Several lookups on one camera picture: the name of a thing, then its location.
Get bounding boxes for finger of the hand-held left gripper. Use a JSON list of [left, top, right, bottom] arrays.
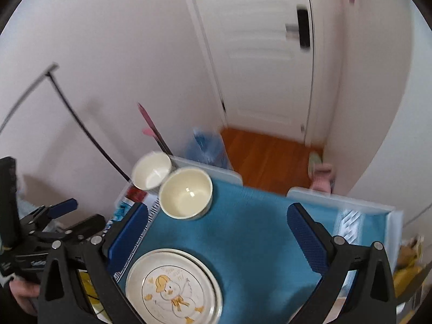
[[66, 214, 107, 242], [44, 198, 78, 219]]

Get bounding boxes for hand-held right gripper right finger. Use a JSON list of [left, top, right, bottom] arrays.
[[287, 203, 396, 324]]

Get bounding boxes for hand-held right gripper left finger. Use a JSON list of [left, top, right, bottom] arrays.
[[38, 202, 149, 324]]

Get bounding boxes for small white bowl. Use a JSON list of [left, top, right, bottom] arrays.
[[131, 151, 173, 191]]

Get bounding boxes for cream bowl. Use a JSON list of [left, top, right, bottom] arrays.
[[158, 167, 213, 221]]

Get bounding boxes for white-rimmed duck plate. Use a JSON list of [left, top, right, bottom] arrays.
[[125, 248, 224, 324]]

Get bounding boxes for person's left hand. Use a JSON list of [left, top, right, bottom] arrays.
[[9, 278, 42, 314]]

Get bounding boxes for blue tablecloth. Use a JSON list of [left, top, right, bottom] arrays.
[[104, 175, 389, 324]]

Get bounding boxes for pink slippers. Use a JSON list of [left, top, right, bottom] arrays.
[[308, 153, 337, 194]]

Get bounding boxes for black clothes rack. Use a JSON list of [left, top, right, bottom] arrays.
[[0, 62, 133, 183]]

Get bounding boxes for yellow bag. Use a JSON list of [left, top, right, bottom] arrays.
[[393, 234, 426, 298]]

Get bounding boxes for white door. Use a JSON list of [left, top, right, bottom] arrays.
[[178, 0, 327, 146]]

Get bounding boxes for black door lock handle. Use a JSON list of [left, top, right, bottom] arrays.
[[285, 5, 312, 53]]

